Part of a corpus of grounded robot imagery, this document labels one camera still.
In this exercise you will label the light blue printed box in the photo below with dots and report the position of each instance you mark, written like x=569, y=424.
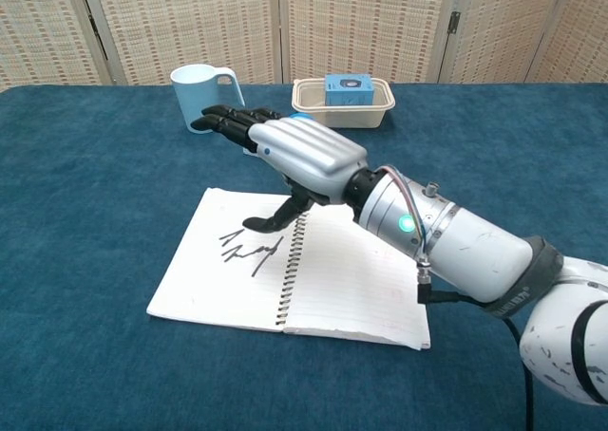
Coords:
x=348, y=89

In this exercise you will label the blue ball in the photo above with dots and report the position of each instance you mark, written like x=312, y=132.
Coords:
x=300, y=116

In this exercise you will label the woven folding screen panel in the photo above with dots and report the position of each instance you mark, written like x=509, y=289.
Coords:
x=579, y=32
x=180, y=23
x=33, y=27
x=499, y=27
x=361, y=23

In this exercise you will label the black metal screen hinge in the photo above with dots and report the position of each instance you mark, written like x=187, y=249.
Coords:
x=454, y=23

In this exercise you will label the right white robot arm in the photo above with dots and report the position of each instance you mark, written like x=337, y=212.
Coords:
x=475, y=250

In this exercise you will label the brown spiral-bound notebook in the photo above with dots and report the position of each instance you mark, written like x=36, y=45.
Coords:
x=351, y=279

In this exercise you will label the dark teal tablecloth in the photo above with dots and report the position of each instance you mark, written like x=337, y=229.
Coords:
x=95, y=212

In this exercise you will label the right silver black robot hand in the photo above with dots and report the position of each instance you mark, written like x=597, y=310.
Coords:
x=309, y=151

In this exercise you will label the beige rectangular tray container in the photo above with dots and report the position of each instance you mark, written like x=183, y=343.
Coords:
x=361, y=115

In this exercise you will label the small blue white eraser block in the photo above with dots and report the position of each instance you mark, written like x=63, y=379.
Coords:
x=248, y=152

